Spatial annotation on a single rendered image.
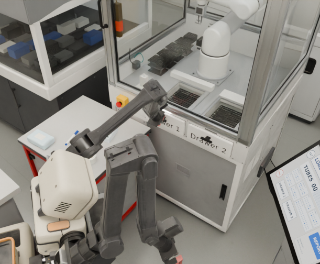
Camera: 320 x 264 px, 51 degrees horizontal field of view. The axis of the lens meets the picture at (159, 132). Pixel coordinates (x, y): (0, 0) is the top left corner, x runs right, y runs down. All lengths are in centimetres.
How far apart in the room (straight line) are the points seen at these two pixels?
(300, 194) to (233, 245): 112
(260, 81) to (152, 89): 54
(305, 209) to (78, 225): 92
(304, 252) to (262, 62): 81
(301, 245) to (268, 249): 115
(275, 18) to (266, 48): 14
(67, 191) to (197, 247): 160
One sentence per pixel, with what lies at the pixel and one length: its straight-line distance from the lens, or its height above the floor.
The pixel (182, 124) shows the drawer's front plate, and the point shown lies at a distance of 203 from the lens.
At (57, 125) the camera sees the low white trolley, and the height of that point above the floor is 76.
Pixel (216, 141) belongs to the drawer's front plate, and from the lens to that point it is 196.
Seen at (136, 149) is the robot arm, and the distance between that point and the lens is 87.
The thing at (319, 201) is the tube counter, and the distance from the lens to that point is 155.
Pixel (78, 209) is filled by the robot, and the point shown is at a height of 128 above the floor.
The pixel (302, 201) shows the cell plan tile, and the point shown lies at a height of 106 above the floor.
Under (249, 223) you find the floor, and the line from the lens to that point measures 275.
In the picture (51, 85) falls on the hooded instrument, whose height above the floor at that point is 92.
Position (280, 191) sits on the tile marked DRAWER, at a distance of 167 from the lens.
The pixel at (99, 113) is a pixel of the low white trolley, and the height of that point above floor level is 76.
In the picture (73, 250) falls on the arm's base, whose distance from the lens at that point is 118.
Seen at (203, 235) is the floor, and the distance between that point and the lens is 262.
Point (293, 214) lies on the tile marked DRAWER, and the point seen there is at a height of 101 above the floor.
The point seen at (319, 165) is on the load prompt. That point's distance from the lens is 162.
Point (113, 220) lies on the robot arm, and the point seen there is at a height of 137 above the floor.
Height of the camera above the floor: 224
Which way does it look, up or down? 42 degrees down
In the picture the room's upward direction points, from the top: 1 degrees clockwise
